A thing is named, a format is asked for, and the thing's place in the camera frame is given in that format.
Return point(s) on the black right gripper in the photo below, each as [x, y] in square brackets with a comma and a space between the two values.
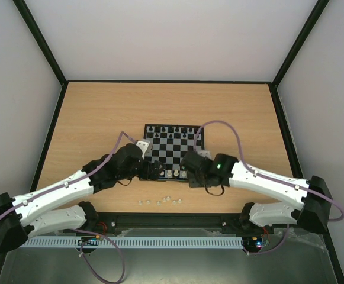
[194, 180]

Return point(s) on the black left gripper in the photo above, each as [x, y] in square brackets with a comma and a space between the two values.
[146, 174]

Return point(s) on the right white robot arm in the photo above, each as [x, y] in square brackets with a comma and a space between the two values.
[305, 203]

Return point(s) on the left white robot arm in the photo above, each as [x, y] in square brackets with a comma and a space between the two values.
[25, 216]

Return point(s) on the black silver chess board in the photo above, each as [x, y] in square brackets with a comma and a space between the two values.
[171, 151]

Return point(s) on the clear plastic sheet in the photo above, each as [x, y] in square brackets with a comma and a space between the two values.
[303, 237]

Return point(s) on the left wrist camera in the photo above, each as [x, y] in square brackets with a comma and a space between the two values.
[145, 146]

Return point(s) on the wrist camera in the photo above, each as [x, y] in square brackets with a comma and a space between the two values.
[145, 146]
[205, 154]

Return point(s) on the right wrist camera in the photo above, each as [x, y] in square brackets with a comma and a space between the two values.
[205, 154]

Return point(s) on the white slotted cable duct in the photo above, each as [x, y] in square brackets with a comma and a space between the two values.
[136, 242]

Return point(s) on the black front frame rail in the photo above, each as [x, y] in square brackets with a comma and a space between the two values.
[114, 223]

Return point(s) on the black frame rail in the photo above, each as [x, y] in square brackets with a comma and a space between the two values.
[48, 139]
[114, 223]
[290, 148]

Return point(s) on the black right frame rail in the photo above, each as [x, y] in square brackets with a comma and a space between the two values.
[290, 148]

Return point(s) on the black left frame rail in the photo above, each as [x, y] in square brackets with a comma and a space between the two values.
[48, 139]

